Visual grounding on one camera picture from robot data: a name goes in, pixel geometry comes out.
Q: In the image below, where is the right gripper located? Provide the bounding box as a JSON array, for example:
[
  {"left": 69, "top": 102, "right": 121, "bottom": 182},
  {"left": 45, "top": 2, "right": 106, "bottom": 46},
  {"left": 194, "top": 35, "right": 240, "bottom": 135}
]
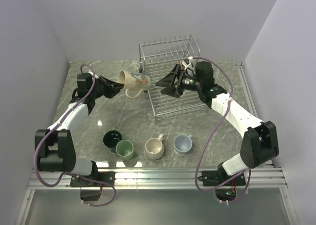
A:
[{"left": 156, "top": 64, "right": 202, "bottom": 98}]

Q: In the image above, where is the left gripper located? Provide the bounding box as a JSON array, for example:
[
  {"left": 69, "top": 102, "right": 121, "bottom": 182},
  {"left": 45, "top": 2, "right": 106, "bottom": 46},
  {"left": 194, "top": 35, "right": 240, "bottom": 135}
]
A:
[{"left": 90, "top": 75, "right": 125, "bottom": 99}]

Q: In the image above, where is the cream tall mug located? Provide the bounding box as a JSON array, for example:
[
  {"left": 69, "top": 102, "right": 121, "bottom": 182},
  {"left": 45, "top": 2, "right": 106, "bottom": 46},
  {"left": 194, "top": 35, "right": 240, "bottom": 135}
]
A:
[{"left": 118, "top": 71, "right": 151, "bottom": 99}]

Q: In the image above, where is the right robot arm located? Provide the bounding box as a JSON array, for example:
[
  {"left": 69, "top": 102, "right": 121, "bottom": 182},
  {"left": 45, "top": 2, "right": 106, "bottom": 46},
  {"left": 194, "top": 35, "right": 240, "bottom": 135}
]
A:
[{"left": 156, "top": 57, "right": 279, "bottom": 188}]

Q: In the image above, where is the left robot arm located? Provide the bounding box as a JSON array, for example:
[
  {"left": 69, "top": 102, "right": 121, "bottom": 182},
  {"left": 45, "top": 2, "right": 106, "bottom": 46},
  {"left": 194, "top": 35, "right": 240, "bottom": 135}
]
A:
[{"left": 33, "top": 71, "right": 124, "bottom": 187}]

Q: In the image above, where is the metal dish rack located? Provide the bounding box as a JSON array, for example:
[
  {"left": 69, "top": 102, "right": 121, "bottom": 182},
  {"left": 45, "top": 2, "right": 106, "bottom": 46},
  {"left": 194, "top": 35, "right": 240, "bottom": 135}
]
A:
[{"left": 138, "top": 34, "right": 204, "bottom": 121}]

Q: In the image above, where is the dark green mug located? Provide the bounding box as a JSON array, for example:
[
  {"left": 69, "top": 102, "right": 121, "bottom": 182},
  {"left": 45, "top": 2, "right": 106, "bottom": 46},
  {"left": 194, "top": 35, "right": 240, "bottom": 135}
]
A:
[{"left": 103, "top": 130, "right": 122, "bottom": 153}]

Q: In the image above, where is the light blue mug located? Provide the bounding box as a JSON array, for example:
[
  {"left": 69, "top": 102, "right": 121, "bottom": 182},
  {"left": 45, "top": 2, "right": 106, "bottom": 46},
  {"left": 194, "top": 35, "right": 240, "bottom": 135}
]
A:
[{"left": 173, "top": 135, "right": 193, "bottom": 156}]

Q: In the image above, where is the light green cup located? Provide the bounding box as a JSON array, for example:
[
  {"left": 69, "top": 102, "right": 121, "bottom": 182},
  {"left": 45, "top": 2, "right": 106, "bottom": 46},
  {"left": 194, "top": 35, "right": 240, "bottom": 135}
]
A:
[{"left": 116, "top": 140, "right": 134, "bottom": 160}]

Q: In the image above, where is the beige speckled mug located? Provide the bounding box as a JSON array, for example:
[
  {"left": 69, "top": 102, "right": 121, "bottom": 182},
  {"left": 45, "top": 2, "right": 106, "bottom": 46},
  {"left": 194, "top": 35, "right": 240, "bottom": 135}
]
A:
[{"left": 145, "top": 134, "right": 164, "bottom": 160}]

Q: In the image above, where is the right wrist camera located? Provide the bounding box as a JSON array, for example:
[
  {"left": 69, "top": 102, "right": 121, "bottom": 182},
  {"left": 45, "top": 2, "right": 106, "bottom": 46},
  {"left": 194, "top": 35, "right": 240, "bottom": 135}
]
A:
[{"left": 179, "top": 56, "right": 195, "bottom": 72}]

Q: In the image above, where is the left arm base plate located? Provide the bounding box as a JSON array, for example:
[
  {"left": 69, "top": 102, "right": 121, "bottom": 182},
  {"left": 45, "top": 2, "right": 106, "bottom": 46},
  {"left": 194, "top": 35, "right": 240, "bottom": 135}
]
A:
[{"left": 70, "top": 172, "right": 117, "bottom": 202}]

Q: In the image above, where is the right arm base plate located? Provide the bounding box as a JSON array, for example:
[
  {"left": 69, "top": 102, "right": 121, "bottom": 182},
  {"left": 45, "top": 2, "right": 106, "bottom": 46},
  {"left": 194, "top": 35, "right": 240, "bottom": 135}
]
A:
[{"left": 201, "top": 169, "right": 247, "bottom": 202}]

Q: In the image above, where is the aluminium rail frame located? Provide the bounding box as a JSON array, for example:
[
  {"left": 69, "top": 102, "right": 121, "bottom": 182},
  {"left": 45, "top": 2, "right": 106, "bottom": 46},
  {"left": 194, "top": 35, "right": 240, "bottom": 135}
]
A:
[{"left": 14, "top": 60, "right": 300, "bottom": 225}]

